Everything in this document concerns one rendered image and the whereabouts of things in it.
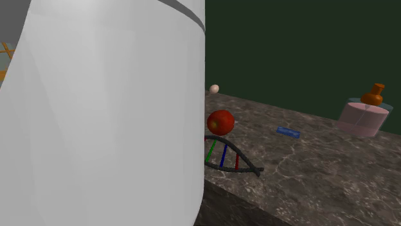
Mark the red apple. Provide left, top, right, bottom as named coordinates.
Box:
left=206, top=109, right=236, bottom=137

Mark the dark double helix model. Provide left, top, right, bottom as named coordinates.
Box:
left=204, top=135, right=265, bottom=178

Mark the blue flat rectangular bar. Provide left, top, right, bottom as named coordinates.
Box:
left=276, top=126, right=301, bottom=139

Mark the pink soap dispenser orange pump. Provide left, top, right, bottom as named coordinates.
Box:
left=335, top=83, right=394, bottom=138

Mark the orange wooden lattice furniture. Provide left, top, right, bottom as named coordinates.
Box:
left=0, top=42, right=16, bottom=83

